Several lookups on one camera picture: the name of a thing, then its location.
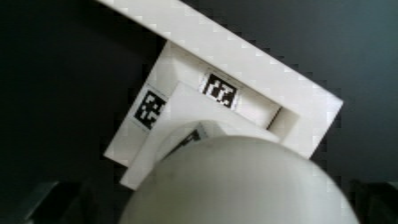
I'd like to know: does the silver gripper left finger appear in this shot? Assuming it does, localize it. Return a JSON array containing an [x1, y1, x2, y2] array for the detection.
[[23, 182, 98, 224]]

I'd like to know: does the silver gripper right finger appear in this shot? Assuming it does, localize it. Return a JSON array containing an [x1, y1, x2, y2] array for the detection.
[[350, 180, 398, 224]]

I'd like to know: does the white lamp bulb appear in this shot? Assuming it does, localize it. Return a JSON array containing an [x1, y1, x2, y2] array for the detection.
[[119, 136, 359, 224]]

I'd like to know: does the white lamp base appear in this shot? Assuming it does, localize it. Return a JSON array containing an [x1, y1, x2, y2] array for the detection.
[[105, 44, 281, 189]]

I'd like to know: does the white border frame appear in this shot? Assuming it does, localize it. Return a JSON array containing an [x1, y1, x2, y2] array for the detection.
[[96, 0, 343, 156]]

